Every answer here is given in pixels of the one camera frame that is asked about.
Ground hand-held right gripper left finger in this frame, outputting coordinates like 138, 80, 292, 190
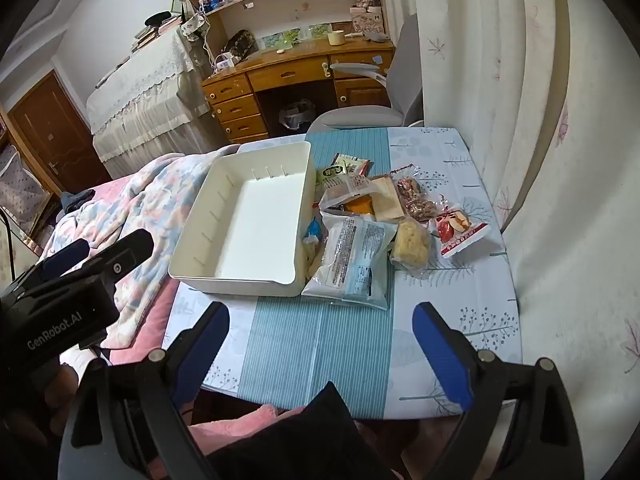
57, 301, 232, 480

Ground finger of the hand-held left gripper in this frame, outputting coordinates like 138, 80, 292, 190
75, 229, 155, 287
30, 238, 92, 285

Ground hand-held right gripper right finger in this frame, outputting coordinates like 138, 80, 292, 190
411, 301, 586, 480

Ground yellow noodle cake packet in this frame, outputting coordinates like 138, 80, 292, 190
389, 217, 432, 278

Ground white plastic bin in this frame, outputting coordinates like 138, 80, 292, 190
168, 141, 317, 296

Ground red apple chips packet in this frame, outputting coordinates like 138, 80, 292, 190
432, 203, 492, 259

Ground large white bread packet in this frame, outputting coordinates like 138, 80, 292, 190
301, 210, 399, 311

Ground small blue snack packet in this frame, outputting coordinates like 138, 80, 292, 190
303, 217, 323, 261

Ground clear nut packet red trim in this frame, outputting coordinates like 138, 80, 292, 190
390, 164, 426, 201
402, 195, 446, 223

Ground beige cracker packet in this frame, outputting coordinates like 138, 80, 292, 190
367, 174, 406, 222

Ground orange snack packet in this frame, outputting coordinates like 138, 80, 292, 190
345, 195, 376, 218

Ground clear packet with grey label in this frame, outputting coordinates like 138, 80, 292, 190
318, 176, 383, 213

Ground green snack packet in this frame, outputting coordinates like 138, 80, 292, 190
316, 164, 346, 186

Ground brown striped snack packet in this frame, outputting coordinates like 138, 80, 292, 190
332, 154, 373, 177

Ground floral fleece blanket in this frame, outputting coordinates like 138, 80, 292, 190
42, 144, 241, 351

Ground dark blue garment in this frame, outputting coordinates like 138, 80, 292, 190
60, 189, 96, 212

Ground pink bed sheet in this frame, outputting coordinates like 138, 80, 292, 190
60, 180, 182, 367

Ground floral fabric storage box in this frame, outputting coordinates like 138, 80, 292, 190
0, 145, 51, 241

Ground pink fleece clothing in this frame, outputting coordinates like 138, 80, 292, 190
185, 402, 361, 480

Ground teal leaf print tablecloth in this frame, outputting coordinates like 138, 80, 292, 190
162, 126, 523, 421

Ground brown wooden door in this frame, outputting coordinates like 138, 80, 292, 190
7, 70, 113, 196

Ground black cloth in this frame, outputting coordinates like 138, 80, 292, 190
205, 381, 396, 480

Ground stack of books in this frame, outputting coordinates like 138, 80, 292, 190
132, 15, 183, 52

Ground trash bin with plastic bag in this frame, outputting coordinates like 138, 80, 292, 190
278, 99, 317, 131

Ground cream floral curtain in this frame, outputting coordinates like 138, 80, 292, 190
425, 0, 640, 480

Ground dark patterned pouch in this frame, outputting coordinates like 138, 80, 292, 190
222, 30, 258, 58

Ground wooden desk with drawers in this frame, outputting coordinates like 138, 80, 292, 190
201, 40, 396, 143

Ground grey office chair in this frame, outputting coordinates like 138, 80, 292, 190
306, 12, 426, 133

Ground cream printed box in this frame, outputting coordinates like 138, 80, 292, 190
350, 7, 388, 36

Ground black cable loop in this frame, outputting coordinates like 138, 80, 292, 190
0, 210, 16, 281

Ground white cable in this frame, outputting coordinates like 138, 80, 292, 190
194, 0, 217, 67

